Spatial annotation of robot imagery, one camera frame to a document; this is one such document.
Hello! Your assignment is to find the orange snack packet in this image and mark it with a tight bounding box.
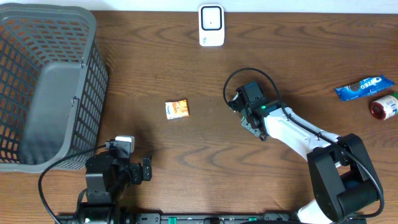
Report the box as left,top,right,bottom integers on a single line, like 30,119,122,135
165,100,189,120

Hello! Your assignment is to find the blue Oreo cookie pack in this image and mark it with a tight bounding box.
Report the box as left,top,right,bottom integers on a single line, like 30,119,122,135
335,75,395,101

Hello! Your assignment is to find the green lid white jar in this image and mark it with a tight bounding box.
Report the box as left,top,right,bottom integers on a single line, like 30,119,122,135
369,93,397,120

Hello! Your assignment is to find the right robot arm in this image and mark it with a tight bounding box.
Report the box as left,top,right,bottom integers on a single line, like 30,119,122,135
227,82,384,223

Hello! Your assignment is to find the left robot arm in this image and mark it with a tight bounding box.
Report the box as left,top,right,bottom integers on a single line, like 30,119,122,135
71,152,152,224

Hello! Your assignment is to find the white barcode scanner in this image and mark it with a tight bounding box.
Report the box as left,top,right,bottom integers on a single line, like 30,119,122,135
198,4,225,47

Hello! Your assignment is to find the grey plastic mesh basket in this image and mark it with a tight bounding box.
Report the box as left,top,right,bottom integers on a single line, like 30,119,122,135
1,3,108,173

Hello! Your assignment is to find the right black cable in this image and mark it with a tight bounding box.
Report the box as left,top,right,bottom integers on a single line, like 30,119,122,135
222,67,385,218

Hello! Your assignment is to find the black cable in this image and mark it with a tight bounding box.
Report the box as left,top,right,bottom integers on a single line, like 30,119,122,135
37,140,116,224
222,67,385,218

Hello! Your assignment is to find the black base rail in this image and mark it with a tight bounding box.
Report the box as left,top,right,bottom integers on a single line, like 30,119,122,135
55,212,368,224

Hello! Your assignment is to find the left black cable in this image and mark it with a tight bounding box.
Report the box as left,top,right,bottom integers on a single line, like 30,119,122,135
37,140,116,224

